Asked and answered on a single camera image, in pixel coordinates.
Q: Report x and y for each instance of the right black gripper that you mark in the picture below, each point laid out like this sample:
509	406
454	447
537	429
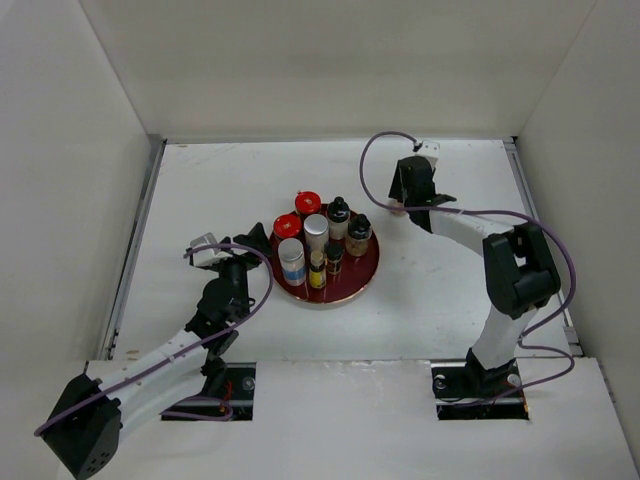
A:
396	190

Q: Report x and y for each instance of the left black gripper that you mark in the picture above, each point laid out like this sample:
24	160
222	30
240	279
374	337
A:
255	237

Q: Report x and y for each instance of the pink-cap spice shaker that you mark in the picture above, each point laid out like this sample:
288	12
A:
397	209

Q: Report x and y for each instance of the peppercorn jar blue label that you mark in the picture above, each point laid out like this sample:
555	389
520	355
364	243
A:
292	260

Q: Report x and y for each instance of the black-cap clear spice bottle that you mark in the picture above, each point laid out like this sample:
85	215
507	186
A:
338	215

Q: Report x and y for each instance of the red-lid chili sauce jar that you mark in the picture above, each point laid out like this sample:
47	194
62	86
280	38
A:
287	226

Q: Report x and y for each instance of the small yellow-label oil bottle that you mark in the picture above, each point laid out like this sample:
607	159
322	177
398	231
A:
317	270

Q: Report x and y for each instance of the small dark-cap brown spice jar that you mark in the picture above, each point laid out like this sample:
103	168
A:
334	257

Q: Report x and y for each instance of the peppercorn jar silver lid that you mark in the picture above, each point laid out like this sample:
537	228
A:
316	232

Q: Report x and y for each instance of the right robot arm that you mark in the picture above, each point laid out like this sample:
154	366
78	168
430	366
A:
519	271

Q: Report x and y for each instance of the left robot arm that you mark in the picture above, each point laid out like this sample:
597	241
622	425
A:
92	415

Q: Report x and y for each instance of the round red lacquer tray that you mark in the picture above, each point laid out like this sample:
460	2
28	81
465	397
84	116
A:
356	272

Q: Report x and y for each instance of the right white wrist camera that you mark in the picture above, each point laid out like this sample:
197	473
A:
431	150

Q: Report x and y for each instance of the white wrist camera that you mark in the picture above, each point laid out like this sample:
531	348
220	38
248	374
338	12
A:
431	150
204	253

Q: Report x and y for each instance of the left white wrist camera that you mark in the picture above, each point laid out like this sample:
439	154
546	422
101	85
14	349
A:
204	253

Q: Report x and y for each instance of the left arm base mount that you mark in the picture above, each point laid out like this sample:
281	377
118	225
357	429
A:
226	397

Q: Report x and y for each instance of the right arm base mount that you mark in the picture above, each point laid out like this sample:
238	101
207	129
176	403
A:
465	392

